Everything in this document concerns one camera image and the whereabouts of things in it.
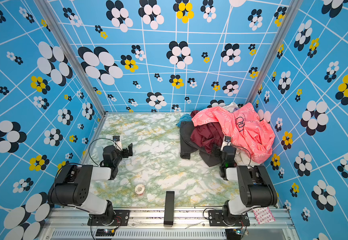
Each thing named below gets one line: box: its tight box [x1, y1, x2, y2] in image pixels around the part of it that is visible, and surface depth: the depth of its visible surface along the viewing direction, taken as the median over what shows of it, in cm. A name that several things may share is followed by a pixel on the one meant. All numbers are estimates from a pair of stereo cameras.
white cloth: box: [222, 101, 239, 113], surface depth 117 cm
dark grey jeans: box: [179, 121, 222, 167], surface depth 96 cm
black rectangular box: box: [163, 191, 175, 226], surface depth 69 cm
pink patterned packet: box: [252, 207, 276, 225], surface depth 75 cm
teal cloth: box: [176, 113, 192, 128], surface depth 118 cm
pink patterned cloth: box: [191, 102, 276, 164], surface depth 93 cm
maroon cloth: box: [190, 110, 225, 154], surface depth 94 cm
